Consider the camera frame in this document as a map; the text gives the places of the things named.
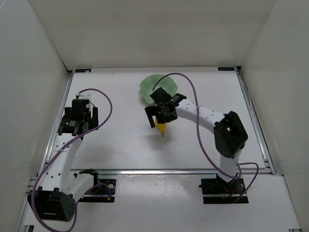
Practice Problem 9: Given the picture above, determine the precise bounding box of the yellow fake pear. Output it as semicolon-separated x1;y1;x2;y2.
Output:
155;119;167;136

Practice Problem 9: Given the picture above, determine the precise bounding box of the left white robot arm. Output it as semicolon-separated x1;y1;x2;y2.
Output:
27;97;98;222

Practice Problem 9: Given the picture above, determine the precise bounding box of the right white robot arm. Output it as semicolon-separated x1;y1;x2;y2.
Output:
144;94;248;185

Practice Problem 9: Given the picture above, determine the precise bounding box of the green scalloped glass bowl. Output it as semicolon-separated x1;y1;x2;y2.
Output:
139;74;178;104

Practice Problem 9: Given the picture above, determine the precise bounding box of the left blue corner label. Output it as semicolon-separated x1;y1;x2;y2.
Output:
75;69;92;73

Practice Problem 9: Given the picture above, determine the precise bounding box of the blue corner label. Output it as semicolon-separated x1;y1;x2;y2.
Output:
75;69;92;73
218;67;235;72

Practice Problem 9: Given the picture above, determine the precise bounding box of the right blue corner label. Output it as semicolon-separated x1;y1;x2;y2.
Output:
218;67;235;72

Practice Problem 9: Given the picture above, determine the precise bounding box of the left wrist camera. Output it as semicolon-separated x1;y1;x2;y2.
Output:
76;92;92;102

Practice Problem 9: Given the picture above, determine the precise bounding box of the left aluminium side rail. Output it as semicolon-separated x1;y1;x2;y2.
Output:
36;71;74;177

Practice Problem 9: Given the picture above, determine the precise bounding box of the aluminium side rail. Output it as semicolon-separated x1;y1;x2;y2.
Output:
235;66;277;175
36;71;74;177

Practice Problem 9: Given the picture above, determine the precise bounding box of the front aluminium rail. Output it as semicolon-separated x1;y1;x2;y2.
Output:
70;169;219;176

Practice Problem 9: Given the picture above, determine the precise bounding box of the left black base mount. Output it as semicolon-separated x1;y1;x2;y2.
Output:
77;169;116;203

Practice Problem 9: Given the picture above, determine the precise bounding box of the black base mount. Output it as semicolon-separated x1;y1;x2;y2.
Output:
199;176;249;204
77;169;116;203

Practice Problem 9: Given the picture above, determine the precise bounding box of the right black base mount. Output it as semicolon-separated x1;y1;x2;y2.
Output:
199;176;249;204

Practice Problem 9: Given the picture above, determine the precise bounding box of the right aluminium side rail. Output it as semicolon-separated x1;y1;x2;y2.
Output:
235;66;277;175

